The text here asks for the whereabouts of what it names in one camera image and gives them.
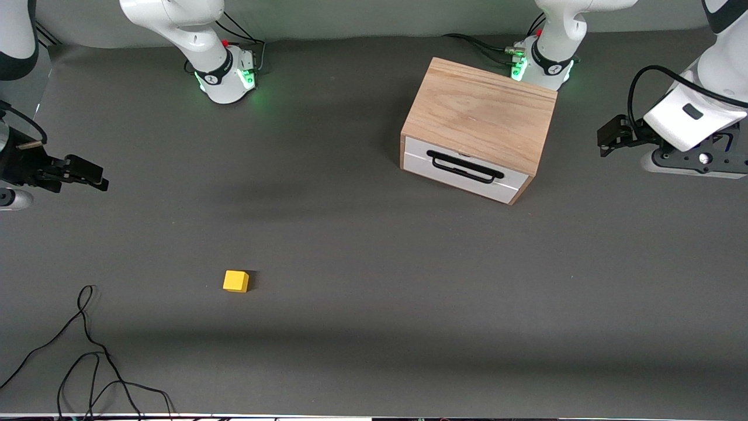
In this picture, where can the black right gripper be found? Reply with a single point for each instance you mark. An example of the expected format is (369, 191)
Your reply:
(22, 163)

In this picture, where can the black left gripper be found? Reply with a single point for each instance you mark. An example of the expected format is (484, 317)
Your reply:
(633, 135)

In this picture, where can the yellow cube block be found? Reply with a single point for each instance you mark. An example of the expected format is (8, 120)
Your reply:
(235, 282)

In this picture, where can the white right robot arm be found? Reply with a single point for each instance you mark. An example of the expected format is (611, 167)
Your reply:
(216, 76)

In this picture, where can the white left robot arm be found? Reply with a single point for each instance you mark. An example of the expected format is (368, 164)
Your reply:
(552, 58)

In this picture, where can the wooden drawer cabinet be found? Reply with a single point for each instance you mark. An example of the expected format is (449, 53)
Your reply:
(485, 111)

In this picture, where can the dark grey table mat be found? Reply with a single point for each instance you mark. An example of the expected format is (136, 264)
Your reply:
(350, 263)

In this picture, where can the black metal frame rail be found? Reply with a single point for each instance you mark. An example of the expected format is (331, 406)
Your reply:
(49, 38)

